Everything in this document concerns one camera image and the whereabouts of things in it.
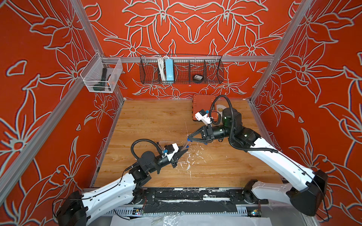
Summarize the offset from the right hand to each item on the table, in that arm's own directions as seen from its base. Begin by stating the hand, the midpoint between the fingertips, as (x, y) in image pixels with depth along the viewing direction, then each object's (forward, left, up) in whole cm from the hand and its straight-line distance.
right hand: (189, 142), depth 57 cm
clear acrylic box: (+48, +56, +1) cm, 74 cm away
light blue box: (+50, +12, 0) cm, 52 cm away
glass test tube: (+1, +1, -6) cm, 6 cm away
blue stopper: (+1, 0, 0) cm, 1 cm away
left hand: (+3, +1, -10) cm, 10 cm away
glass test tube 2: (+19, +15, -36) cm, 43 cm away
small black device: (+54, -7, -6) cm, 55 cm away
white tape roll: (+50, -28, -33) cm, 66 cm away
